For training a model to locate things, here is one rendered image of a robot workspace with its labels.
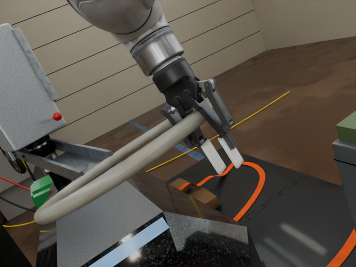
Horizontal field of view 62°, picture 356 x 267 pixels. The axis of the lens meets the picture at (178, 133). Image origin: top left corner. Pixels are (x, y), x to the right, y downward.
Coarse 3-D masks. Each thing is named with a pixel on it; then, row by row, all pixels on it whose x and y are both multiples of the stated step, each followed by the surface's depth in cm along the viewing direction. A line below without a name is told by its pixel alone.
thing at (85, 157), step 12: (60, 144) 119; (72, 144) 111; (24, 156) 121; (36, 156) 111; (60, 156) 116; (72, 156) 112; (84, 156) 108; (96, 156) 100; (108, 156) 94; (48, 168) 107; (60, 168) 96; (72, 168) 90; (84, 168) 98; (108, 168) 92; (72, 180) 94
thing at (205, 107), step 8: (184, 96) 56; (192, 96) 56; (192, 104) 56; (200, 104) 56; (208, 104) 57; (200, 112) 56; (208, 112) 56; (208, 120) 56; (216, 120) 56; (216, 128) 56
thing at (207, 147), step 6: (204, 144) 59; (210, 144) 61; (204, 150) 59; (210, 150) 60; (210, 156) 59; (216, 156) 61; (216, 162) 60; (222, 162) 61; (216, 168) 60; (222, 168) 61
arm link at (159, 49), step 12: (156, 36) 52; (168, 36) 53; (144, 48) 53; (156, 48) 52; (168, 48) 53; (180, 48) 54; (144, 60) 54; (156, 60) 53; (168, 60) 54; (144, 72) 56; (156, 72) 55
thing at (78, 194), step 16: (192, 112) 57; (160, 128) 92; (176, 128) 52; (192, 128) 54; (128, 144) 94; (144, 144) 95; (160, 144) 50; (176, 144) 52; (112, 160) 92; (128, 160) 49; (144, 160) 49; (80, 176) 86; (96, 176) 90; (112, 176) 48; (128, 176) 49; (64, 192) 78; (80, 192) 49; (96, 192) 49; (48, 208) 53; (64, 208) 50; (80, 208) 51
